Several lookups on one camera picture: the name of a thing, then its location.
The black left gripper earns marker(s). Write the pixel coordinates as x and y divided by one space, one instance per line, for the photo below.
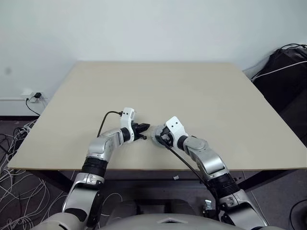
136 131

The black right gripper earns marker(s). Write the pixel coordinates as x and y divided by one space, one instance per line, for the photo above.
167 137

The silver round motor lid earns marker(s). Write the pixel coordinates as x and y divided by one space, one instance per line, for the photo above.
156 132

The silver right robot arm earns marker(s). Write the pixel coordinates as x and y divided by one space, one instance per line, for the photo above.
208 160

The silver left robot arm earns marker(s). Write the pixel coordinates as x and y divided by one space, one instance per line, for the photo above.
100 146

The small white connector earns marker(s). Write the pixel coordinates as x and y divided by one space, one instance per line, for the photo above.
176 177

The grey robot torso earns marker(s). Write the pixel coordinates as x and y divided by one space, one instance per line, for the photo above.
153 222

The black metal table leg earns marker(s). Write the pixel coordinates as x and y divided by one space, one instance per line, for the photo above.
60 179
268 178

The black power adapter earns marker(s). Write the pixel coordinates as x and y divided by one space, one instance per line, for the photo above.
37 95

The black bag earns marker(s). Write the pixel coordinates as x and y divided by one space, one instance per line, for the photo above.
283 81

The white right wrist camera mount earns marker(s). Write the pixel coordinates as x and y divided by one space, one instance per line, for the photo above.
176 127

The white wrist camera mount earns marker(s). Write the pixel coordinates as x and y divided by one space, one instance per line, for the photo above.
127 116
176 127

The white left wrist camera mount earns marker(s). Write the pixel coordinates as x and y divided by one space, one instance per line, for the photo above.
127 116

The silver metal bracket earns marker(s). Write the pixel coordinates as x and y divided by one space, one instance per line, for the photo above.
207 205

